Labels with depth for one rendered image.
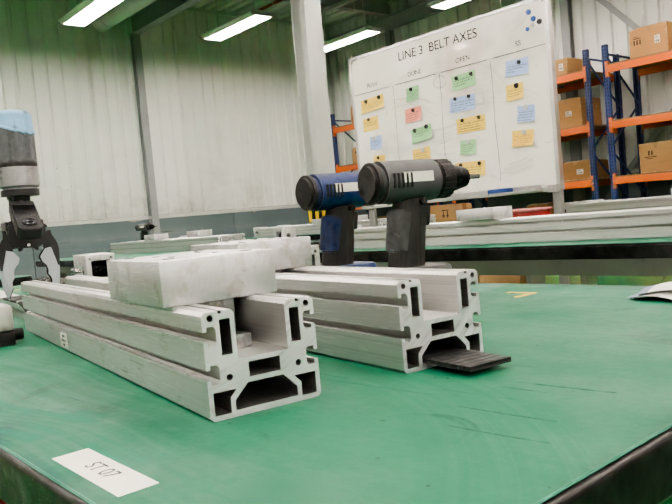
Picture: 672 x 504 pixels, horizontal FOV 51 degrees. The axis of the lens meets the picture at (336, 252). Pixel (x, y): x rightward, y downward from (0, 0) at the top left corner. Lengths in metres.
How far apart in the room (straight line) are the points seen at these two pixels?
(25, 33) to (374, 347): 12.92
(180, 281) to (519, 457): 0.32
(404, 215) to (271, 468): 0.60
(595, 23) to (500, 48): 8.64
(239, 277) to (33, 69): 12.73
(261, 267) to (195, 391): 0.13
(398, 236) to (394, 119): 3.59
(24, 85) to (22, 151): 11.70
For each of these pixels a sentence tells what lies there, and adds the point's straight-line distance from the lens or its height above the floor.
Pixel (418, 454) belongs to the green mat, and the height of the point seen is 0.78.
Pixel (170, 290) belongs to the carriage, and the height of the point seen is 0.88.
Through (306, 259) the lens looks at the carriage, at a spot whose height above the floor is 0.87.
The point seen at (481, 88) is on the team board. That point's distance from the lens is 4.14.
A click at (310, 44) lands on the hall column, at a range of 9.64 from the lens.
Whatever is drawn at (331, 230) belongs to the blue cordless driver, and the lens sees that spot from 1.15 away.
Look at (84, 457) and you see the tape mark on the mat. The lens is 0.54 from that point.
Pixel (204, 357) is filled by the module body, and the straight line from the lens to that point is 0.56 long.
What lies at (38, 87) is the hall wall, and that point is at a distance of 13.28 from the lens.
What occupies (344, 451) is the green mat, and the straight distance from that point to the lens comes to 0.47.
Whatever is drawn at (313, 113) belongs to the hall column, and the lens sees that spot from 9.44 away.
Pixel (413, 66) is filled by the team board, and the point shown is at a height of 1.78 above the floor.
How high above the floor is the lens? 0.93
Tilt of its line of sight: 3 degrees down
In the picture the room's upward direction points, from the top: 5 degrees counter-clockwise
